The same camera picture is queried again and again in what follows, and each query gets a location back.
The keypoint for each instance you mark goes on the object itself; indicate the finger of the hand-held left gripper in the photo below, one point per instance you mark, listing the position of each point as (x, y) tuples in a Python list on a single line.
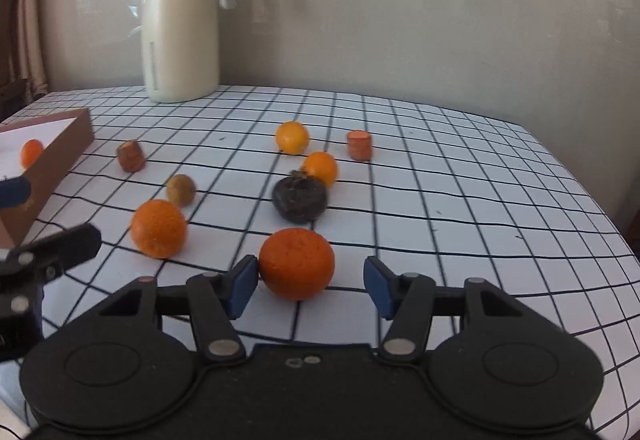
[(12, 192), (65, 244)]

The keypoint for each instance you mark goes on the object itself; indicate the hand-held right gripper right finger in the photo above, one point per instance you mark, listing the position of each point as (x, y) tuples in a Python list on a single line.
[(378, 286)]

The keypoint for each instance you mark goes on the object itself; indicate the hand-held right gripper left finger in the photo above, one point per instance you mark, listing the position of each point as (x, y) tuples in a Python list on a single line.
[(244, 289)]

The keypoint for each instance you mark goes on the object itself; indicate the orange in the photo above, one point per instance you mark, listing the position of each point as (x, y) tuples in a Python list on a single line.
[(296, 264), (32, 154), (321, 168), (292, 138), (159, 228)]

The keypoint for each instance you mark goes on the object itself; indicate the brown cardboard box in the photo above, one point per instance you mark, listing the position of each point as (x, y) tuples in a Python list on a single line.
[(55, 160)]

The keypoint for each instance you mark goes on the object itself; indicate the dark brown wrinkled fruit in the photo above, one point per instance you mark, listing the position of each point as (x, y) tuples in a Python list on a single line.
[(300, 200)]

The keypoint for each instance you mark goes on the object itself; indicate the kiwi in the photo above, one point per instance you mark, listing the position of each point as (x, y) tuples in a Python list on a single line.
[(181, 190)]

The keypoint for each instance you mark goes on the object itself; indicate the orange carrot piece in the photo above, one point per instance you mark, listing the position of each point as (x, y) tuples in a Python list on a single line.
[(360, 146)]

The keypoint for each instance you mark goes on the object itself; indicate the beige patterned curtain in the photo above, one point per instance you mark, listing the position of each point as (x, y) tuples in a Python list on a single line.
[(34, 45)]

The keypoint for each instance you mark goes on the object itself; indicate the cream thermos jug grey lid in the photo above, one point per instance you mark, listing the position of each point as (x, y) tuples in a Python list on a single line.
[(180, 45)]

